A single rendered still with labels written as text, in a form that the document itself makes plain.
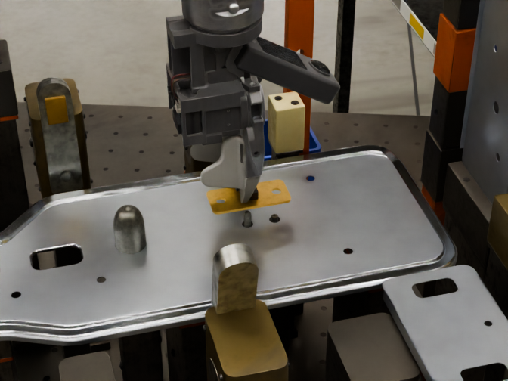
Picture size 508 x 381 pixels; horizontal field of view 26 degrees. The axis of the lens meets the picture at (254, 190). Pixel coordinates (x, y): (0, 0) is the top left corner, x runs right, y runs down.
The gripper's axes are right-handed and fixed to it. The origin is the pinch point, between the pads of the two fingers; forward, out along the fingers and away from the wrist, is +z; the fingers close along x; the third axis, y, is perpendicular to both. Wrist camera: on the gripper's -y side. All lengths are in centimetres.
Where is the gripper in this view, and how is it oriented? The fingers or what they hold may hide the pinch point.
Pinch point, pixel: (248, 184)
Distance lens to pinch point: 113.9
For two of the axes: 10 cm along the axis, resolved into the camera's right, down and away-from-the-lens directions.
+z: 0.1, 7.9, 6.1
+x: 2.6, 5.9, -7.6
